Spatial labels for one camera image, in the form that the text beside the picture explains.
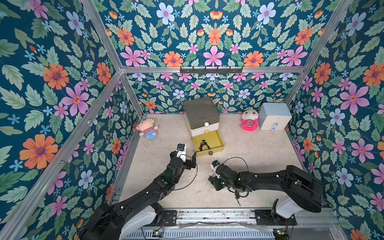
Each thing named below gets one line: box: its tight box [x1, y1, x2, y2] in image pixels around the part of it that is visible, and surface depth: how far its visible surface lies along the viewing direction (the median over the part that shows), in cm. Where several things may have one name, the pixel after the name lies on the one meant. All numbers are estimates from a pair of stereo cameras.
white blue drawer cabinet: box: [258, 102, 293, 132], surface depth 104 cm
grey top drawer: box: [183, 97, 220, 130], surface depth 95 cm
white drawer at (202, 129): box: [190, 122, 220, 137], surface depth 97 cm
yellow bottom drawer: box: [192, 130, 225, 157], surface depth 103 cm
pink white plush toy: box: [241, 109, 259, 132], surface depth 111 cm
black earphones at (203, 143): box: [199, 139, 211, 151], surface depth 103 cm
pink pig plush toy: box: [135, 118, 159, 140], surface depth 106 cm
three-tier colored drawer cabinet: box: [183, 96, 225, 157], surface depth 100 cm
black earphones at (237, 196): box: [235, 191, 249, 209], surface depth 82 cm
